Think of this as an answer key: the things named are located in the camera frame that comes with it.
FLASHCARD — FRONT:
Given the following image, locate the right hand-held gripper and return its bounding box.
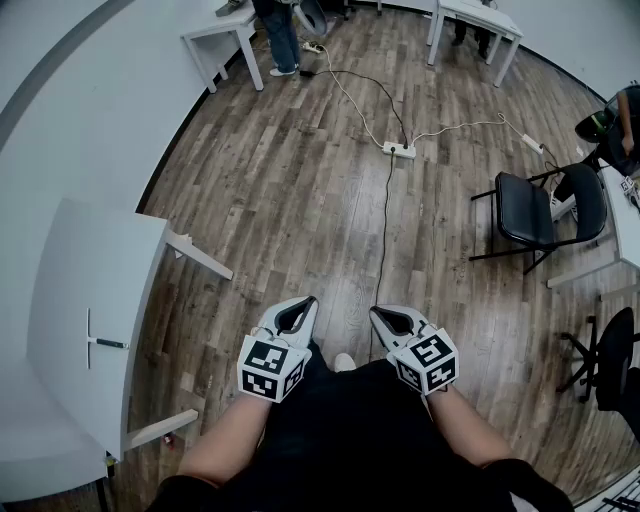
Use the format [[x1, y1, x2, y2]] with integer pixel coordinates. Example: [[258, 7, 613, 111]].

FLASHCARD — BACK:
[[369, 305, 460, 397]]

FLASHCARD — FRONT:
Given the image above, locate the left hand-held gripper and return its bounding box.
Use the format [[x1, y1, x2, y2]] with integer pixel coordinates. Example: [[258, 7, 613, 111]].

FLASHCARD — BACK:
[[237, 295, 320, 404]]

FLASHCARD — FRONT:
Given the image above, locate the white squeegee with black handle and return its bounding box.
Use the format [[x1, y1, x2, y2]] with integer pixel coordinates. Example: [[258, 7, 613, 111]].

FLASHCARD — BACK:
[[86, 307, 131, 371]]

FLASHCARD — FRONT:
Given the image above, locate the person's right forearm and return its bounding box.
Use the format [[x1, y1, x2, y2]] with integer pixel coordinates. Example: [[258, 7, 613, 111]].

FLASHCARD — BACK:
[[425, 388, 525, 470]]

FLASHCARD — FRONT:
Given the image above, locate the person's left forearm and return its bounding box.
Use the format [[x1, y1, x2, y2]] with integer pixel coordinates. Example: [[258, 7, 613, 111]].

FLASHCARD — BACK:
[[177, 392, 272, 490]]

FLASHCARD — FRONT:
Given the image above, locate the person's black clothing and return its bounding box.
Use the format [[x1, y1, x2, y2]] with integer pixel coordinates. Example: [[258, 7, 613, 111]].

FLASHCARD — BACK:
[[156, 339, 577, 512]]

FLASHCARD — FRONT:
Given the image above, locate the black folding chair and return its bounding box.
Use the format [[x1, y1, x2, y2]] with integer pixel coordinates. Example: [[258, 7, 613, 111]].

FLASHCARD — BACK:
[[468, 162, 610, 276]]

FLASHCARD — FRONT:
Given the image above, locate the large white table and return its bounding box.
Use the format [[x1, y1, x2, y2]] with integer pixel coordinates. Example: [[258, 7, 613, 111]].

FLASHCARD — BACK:
[[25, 196, 235, 469]]

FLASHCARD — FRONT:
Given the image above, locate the black office chair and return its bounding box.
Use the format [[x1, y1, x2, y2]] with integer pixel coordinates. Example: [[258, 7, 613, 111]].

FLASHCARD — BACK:
[[556, 306, 640, 427]]

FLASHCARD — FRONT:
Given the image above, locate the white table with square legs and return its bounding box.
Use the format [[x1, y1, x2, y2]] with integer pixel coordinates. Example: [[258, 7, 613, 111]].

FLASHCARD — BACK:
[[180, 0, 265, 94], [426, 0, 525, 89], [546, 164, 640, 303]]

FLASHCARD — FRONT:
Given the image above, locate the grey shell chair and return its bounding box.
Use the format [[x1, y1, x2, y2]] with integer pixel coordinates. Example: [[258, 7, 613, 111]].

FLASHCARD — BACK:
[[293, 0, 330, 37]]

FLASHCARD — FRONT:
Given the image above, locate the white cable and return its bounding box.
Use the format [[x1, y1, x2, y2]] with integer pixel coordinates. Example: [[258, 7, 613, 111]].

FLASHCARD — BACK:
[[318, 45, 387, 149], [410, 112, 508, 146]]

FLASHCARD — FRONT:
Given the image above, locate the black cable with adapter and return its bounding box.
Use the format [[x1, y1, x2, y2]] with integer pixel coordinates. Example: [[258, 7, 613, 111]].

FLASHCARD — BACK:
[[298, 68, 412, 149]]

